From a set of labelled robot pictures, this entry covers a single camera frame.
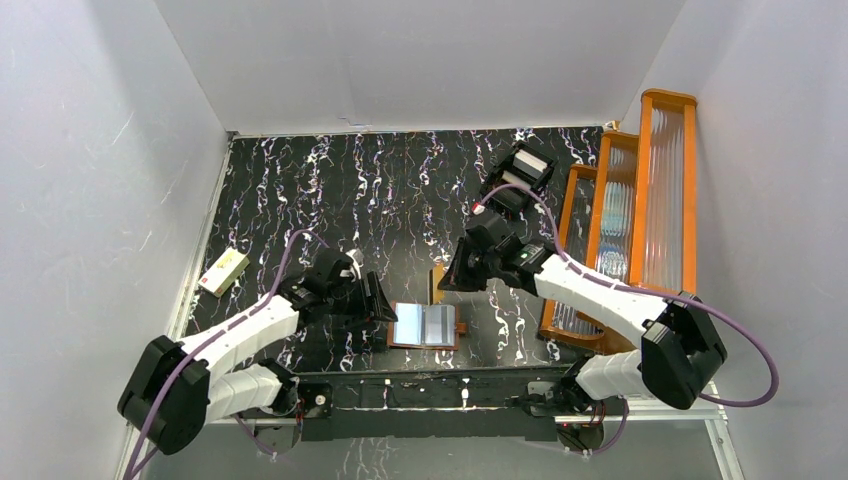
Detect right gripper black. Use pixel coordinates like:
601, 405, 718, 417
439, 236, 500, 292

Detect brown leather card holder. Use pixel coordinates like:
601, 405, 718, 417
387, 303, 467, 351

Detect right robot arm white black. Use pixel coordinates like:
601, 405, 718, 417
438, 212, 727, 414

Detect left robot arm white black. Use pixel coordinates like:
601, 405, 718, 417
117, 249, 397, 455

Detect black plastic card box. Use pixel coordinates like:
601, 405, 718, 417
480, 141, 558, 219

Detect stack of cards in box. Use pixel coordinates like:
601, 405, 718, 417
501, 149, 552, 190

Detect small white green box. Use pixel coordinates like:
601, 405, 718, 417
197, 247, 250, 298

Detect orange wooden tiered rack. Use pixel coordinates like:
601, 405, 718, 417
537, 88, 700, 354

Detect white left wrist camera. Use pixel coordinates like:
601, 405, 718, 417
345, 249, 364, 278

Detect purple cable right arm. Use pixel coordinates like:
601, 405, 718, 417
478, 183, 780, 456

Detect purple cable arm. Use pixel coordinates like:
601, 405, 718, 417
478, 183, 780, 456
122, 229, 333, 480

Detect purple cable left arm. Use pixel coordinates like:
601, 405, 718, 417
122, 229, 333, 480

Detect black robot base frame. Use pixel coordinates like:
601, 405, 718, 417
235, 366, 627, 445

